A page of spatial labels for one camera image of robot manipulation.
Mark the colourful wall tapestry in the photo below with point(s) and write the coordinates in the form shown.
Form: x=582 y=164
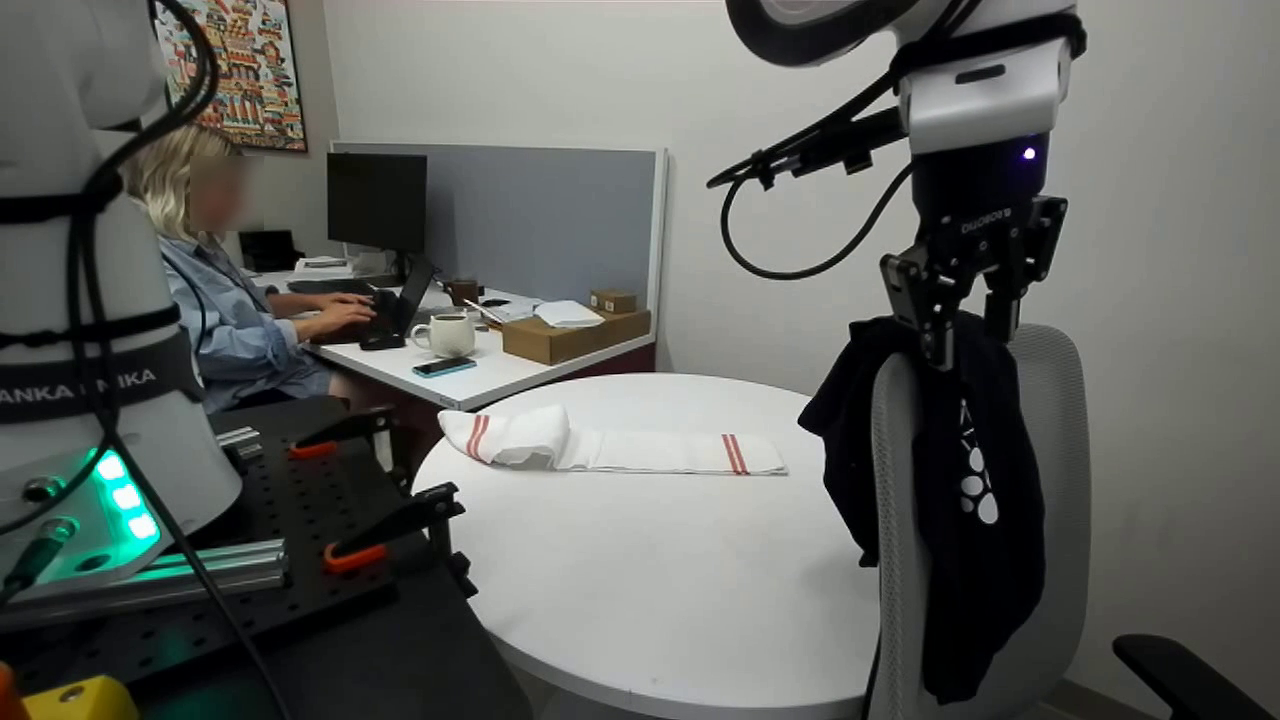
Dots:
x=246 y=67

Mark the orange object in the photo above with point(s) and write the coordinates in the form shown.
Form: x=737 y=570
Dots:
x=8 y=695

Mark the person's right hand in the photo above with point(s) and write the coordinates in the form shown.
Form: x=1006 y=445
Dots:
x=341 y=319

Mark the person's right forearm blue sleeve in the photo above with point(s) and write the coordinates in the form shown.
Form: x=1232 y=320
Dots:
x=272 y=335

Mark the black perforated breadboard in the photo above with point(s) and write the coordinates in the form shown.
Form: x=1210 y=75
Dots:
x=266 y=603

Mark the grey office chair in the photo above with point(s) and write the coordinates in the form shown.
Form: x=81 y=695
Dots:
x=1061 y=505

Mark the white mug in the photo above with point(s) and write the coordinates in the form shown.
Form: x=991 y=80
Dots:
x=447 y=335

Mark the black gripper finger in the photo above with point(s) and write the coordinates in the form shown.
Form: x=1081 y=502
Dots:
x=1020 y=264
x=925 y=301

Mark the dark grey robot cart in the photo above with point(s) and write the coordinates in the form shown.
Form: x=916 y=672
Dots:
x=401 y=654

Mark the aluminium rail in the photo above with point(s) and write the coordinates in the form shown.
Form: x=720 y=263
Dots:
x=201 y=567

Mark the dark phone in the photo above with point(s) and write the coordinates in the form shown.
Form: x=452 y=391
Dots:
x=440 y=363

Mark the small black screen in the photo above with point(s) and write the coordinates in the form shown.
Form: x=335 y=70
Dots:
x=270 y=250

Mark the grey desk partition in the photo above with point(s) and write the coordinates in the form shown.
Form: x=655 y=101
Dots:
x=545 y=222

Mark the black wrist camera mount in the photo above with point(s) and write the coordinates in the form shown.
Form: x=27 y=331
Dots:
x=827 y=147

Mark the black laptop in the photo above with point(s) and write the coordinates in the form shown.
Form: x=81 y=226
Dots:
x=399 y=315

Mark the white office desk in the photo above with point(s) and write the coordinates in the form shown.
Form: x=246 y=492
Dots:
x=505 y=373

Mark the black top with white print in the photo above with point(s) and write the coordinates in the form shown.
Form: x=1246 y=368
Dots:
x=980 y=535

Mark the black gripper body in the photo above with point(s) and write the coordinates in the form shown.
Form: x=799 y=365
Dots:
x=980 y=200

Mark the white towel with red stripes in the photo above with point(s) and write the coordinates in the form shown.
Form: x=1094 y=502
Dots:
x=561 y=443

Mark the white paper stack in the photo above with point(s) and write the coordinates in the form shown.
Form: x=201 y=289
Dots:
x=570 y=315

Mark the black computer monitor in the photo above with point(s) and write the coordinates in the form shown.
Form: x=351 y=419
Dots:
x=377 y=200

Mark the flat cardboard box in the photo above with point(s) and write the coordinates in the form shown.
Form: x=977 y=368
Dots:
x=573 y=341

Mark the person in blue shirt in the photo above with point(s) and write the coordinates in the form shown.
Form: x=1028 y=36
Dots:
x=215 y=306

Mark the yellow block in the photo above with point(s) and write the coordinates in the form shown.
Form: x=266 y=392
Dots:
x=81 y=702

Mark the small cardboard box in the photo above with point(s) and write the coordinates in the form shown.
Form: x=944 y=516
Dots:
x=613 y=301

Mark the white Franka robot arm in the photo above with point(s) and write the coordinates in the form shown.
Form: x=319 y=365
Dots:
x=43 y=80

